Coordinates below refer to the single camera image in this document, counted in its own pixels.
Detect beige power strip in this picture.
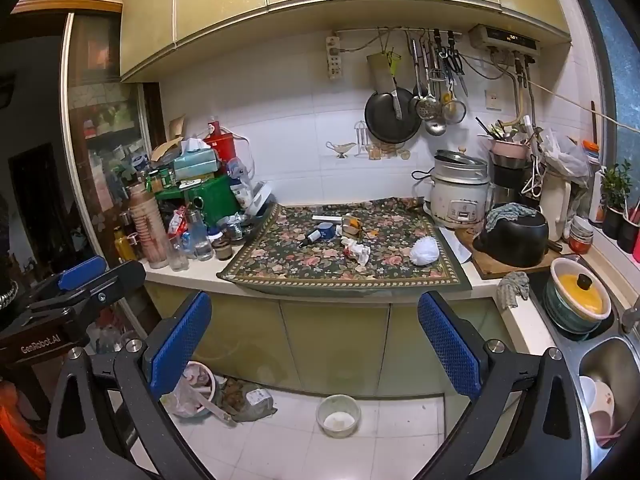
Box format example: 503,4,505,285
325,35,345,81

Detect potted green plant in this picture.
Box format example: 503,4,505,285
600,160,633,253

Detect crumpled tissue with red stains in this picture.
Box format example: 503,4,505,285
341,237,372,267

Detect white tissue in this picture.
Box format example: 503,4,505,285
410,237,442,266

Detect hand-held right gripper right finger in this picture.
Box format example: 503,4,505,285
417,290,593,480

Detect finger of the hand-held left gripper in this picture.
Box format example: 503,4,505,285
25,255,108,311
20,260,147,333

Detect floral cloth mat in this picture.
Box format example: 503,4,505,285
216,197,473,297

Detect pink trash basket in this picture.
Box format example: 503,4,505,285
172,360,217,418

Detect white pitcher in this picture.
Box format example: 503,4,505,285
539,165,572,241

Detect beige rope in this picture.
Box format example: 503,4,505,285
525,80,640,133

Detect steel cleaver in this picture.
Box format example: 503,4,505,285
367,52,403,121

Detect brown paper bag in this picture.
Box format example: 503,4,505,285
150,135,188,168

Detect clear plastic bag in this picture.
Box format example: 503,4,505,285
169,365,236,423

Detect stack of small bowls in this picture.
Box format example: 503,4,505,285
570,215,595,253

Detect steel skimmer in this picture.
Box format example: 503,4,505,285
417,42,443,121

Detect white water heater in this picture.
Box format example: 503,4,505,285
468,24,542,58

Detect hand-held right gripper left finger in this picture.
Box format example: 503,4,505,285
46,290,216,480

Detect white plastic bag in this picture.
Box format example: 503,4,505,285
542,130,591,186

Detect black kitchen scissors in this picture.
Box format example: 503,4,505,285
440,45,463,76

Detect black cooking pot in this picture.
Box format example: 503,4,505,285
472,207,551,267

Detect green plastic crate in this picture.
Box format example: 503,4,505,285
155,175,241,226

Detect small mesh strainer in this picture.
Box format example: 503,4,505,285
442,77,467,125

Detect yellow oil bottle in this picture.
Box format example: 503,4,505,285
114,227,137,261

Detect red plastic container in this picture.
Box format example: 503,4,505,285
202,120,236,163

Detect steel ladle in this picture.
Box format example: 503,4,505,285
425,40,447,137

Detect clear plastic container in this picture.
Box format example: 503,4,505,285
341,214,368,237

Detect black frying pan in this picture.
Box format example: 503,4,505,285
364,87,422,145

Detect brown patterned thermos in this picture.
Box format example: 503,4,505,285
129,185,171,270

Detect grey-green dishcloth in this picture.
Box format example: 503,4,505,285
485,202,536,233

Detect grey rag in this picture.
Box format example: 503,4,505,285
496,271,531,311

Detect green pot with yellow lid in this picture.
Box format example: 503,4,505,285
545,257,613,336

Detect yellow wall cabinet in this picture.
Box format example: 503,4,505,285
120,0,571,83

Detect stainless steel sink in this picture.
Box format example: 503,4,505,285
530,255,640,480

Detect white rice cooker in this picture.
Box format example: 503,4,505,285
430,149,493,228

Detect clear glass bottle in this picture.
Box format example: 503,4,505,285
187,210,215,261

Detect glass door cupboard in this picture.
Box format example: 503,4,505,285
62,12,166,261

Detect pink utensil holder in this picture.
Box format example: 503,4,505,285
487,137,531,161

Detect wooden cutting board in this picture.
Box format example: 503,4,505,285
457,225,576,281

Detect teal tissue box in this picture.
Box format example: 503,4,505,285
172,149,221,181

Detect white bowl with food residue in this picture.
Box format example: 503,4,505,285
316,394,362,440

